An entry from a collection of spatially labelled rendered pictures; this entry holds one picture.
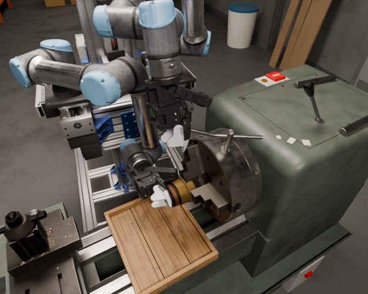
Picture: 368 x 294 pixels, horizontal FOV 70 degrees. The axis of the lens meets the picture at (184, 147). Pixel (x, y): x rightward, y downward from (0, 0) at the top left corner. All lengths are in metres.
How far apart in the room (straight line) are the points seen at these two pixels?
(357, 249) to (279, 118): 1.55
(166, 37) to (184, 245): 0.72
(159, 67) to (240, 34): 4.48
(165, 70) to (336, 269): 1.89
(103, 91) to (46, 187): 1.85
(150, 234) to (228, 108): 0.56
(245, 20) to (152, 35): 4.42
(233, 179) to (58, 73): 0.70
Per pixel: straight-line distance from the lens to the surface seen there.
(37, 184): 2.70
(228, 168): 0.82
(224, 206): 0.86
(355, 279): 2.23
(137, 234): 1.07
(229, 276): 1.37
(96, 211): 2.03
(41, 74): 1.14
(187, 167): 0.89
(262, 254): 1.19
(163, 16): 0.58
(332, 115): 1.09
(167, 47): 0.59
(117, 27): 0.72
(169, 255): 1.01
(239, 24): 4.99
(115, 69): 0.90
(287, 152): 0.86
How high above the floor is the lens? 1.79
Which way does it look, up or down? 41 degrees down
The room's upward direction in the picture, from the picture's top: straight up
